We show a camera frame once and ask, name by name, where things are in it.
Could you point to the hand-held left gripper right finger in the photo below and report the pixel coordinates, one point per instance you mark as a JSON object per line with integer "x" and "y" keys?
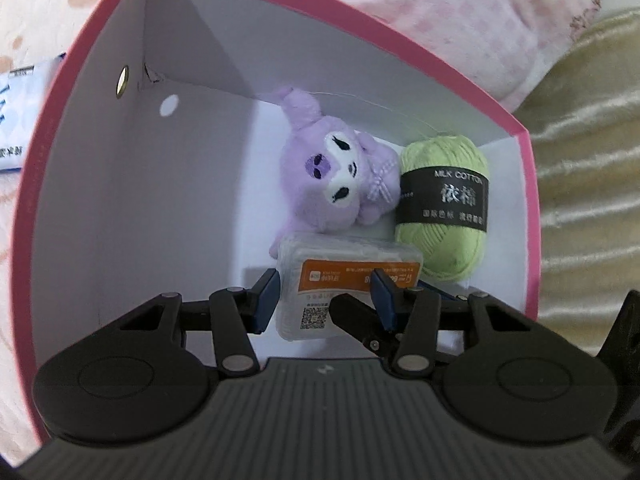
{"x": 382, "y": 300}

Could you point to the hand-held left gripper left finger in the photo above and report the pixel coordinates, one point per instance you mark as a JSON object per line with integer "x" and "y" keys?
{"x": 264, "y": 306}

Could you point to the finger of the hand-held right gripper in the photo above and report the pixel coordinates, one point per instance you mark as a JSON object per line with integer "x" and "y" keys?
{"x": 355, "y": 317}
{"x": 431, "y": 287}

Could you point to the green yarn ball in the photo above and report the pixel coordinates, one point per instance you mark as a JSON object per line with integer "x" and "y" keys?
{"x": 435, "y": 255}

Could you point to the clear plastic box orange label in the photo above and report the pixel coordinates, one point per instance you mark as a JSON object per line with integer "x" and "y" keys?
{"x": 320, "y": 260}

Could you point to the pink cardboard box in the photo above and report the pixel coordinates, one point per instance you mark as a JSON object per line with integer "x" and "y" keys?
{"x": 125, "y": 210}

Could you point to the purple plush toy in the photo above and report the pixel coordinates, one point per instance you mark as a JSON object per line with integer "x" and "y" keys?
{"x": 320, "y": 160}

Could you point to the beige striped cushion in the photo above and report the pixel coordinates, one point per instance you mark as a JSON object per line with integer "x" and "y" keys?
{"x": 590, "y": 135}

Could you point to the pink checkered pillow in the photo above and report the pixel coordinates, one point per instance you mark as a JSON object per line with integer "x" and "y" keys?
{"x": 475, "y": 10}

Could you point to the blue and white packet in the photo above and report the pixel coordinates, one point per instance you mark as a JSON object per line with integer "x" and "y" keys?
{"x": 20, "y": 110}

